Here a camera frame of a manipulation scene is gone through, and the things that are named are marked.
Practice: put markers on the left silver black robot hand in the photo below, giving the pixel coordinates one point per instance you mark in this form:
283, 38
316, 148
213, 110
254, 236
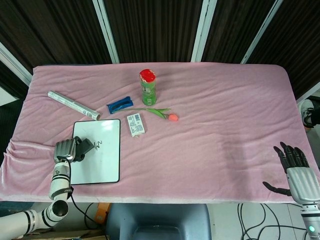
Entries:
67, 150

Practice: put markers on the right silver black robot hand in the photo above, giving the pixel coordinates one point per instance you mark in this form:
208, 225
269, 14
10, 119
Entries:
301, 180

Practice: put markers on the black eraser block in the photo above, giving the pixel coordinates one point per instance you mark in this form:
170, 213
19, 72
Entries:
85, 146

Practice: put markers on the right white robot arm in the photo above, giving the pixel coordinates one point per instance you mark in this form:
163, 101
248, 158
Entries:
311, 220

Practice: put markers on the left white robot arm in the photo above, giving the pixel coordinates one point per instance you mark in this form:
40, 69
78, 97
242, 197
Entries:
50, 197

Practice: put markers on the small black-framed whiteboard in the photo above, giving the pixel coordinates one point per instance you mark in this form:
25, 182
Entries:
103, 150

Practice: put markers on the silver plastic wrap roll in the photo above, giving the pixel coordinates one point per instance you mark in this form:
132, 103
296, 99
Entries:
74, 105

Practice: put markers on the white black sneaker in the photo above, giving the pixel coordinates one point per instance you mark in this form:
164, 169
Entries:
308, 115

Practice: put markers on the blue snack packet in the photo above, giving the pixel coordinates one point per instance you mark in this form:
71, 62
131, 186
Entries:
120, 105

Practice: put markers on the orange box under table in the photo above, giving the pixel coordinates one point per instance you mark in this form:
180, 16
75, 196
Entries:
101, 215

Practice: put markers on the white printed small box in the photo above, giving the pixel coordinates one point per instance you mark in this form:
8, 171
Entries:
136, 124

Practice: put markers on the pink artificial tulip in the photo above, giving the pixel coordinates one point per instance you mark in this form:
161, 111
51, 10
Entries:
160, 113

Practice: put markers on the green can with red lid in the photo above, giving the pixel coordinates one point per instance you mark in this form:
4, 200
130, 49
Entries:
148, 87

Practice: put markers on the grey blue chair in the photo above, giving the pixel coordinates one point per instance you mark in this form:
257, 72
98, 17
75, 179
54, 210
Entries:
157, 222

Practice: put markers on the pink velvet tablecloth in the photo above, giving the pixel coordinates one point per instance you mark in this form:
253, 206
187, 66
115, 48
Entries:
190, 140

